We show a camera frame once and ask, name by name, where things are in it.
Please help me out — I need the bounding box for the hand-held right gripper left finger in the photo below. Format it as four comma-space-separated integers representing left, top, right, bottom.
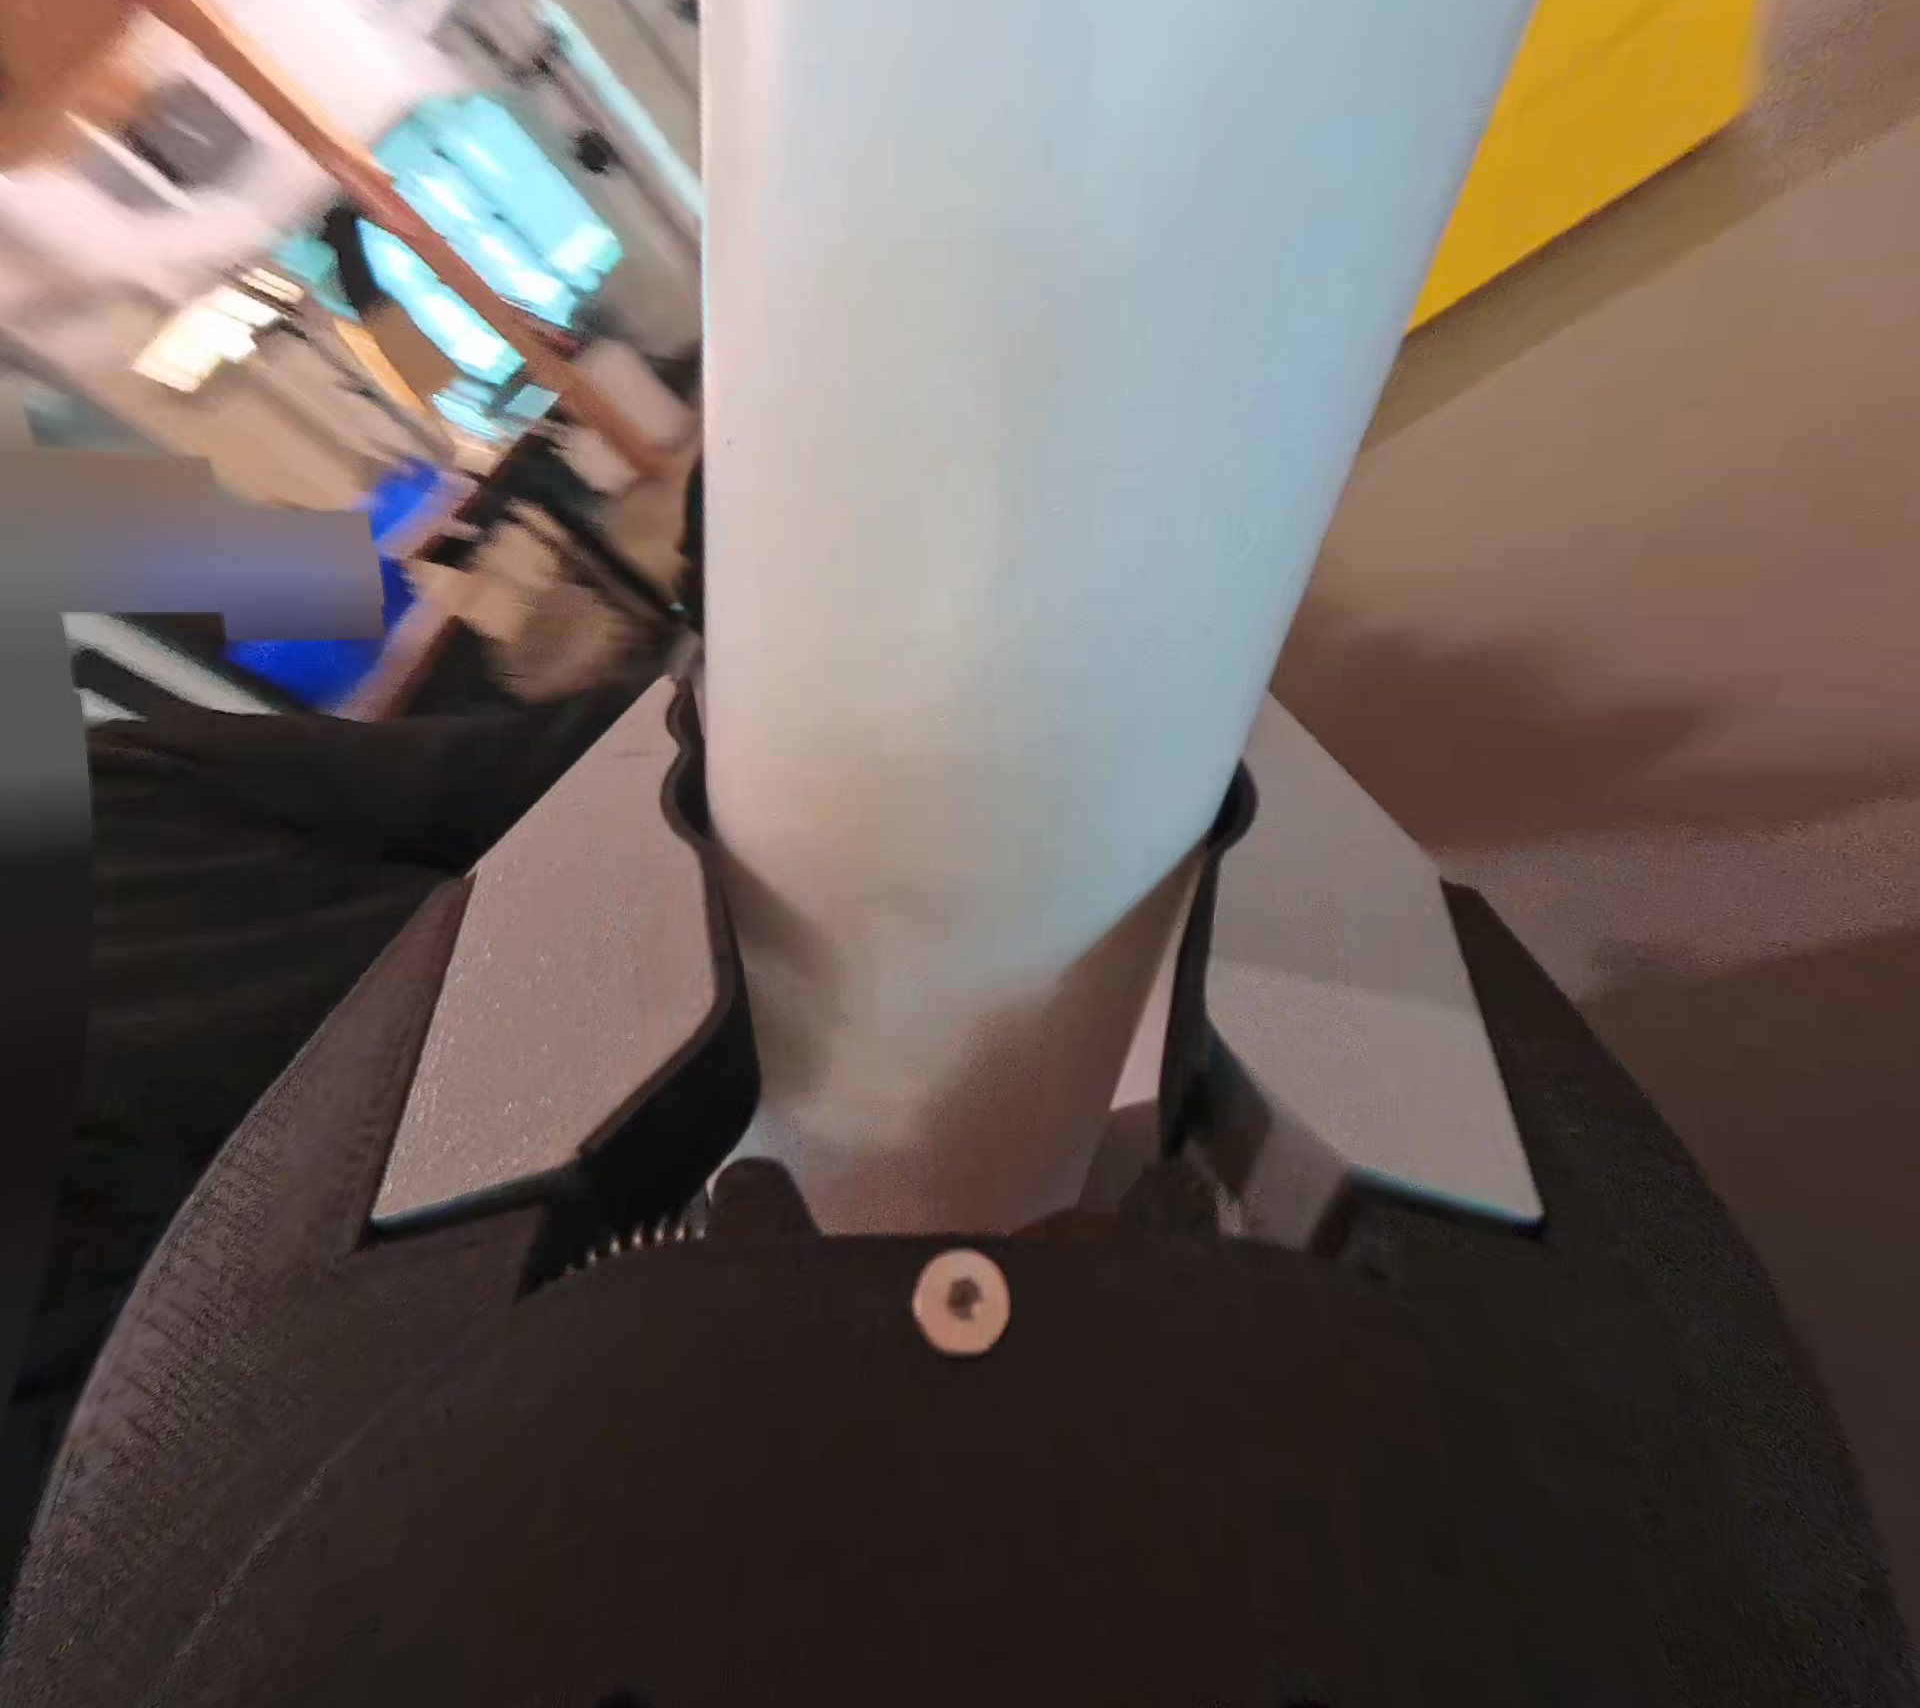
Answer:
366, 682, 752, 1230

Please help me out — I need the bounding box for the yellow plastic bin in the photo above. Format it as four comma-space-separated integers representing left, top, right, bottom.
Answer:
1410, 0, 1803, 335

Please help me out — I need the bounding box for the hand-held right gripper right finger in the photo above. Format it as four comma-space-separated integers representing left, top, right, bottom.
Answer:
1165, 698, 1550, 1230

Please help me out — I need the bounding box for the person's black clothing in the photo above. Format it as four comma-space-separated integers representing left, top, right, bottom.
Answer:
0, 687, 692, 1469

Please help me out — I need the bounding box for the white bottle with black cap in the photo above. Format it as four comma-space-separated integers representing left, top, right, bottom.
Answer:
685, 0, 1598, 1235

